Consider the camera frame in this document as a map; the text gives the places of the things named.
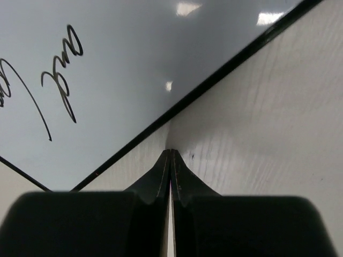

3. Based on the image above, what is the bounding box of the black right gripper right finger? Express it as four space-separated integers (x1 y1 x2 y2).
170 150 337 256

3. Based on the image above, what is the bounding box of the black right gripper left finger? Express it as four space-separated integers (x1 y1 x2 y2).
1 150 170 256

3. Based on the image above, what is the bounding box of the white whiteboard with black frame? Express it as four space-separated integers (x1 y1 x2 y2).
1 1 317 191

